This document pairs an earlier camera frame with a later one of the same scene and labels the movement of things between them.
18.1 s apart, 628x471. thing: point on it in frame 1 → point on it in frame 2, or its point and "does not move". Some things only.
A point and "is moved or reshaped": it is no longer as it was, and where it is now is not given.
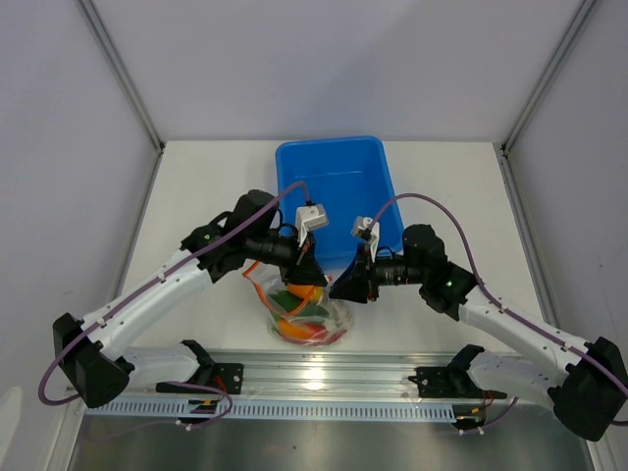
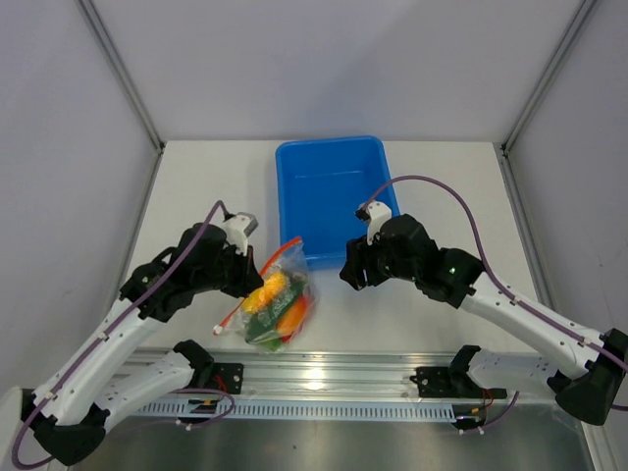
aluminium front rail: x=321 y=376 does not move
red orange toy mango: x=300 y=331 → x=291 y=318
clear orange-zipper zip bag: x=299 y=315 is moved or reshaped
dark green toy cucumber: x=289 y=303 → x=262 y=326
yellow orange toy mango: x=308 y=292 → x=263 y=296
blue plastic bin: x=349 y=177 does not move
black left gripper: x=302 y=267 → x=248 y=279
